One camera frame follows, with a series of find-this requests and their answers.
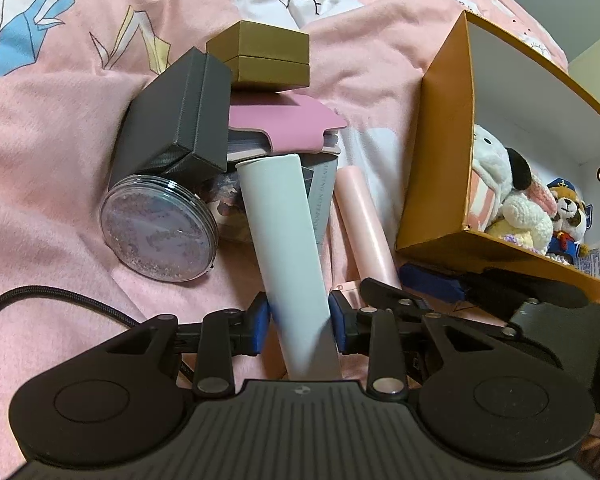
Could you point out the pink wallet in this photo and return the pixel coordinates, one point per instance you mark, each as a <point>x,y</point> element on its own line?
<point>290,120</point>

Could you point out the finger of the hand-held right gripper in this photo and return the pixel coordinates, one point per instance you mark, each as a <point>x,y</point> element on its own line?
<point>430,281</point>
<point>395,296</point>

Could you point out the small printed pouch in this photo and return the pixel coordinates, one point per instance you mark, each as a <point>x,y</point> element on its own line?
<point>225,200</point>

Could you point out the long white glasses box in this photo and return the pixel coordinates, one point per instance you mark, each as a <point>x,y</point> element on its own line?
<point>285,240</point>

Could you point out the long pink tube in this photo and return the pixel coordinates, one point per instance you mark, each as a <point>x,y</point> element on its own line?
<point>365,230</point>

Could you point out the grey notebook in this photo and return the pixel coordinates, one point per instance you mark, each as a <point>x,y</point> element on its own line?
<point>322,200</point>

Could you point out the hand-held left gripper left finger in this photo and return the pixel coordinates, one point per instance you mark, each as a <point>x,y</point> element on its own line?
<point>257,329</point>

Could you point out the small gold box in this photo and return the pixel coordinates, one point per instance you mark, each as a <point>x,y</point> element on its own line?
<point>260,60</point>

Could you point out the black box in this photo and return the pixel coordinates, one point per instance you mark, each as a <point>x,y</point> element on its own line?
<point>170,110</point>

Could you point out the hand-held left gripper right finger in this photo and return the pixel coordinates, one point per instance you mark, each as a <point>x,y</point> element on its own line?
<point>340,326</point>

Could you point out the round clear glitter case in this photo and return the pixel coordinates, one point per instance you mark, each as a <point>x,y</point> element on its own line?
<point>155,230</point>

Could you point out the white crochet bunny toy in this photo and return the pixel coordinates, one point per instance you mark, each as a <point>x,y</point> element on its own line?
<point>522,216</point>

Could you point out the brown plush dog sailor outfit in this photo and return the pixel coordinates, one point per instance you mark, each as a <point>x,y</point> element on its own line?
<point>570,210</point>

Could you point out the orange cardboard box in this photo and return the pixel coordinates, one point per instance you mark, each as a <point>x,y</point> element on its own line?
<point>440,135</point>

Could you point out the white plush dog black ears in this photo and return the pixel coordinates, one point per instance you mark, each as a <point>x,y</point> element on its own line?
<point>491,161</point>

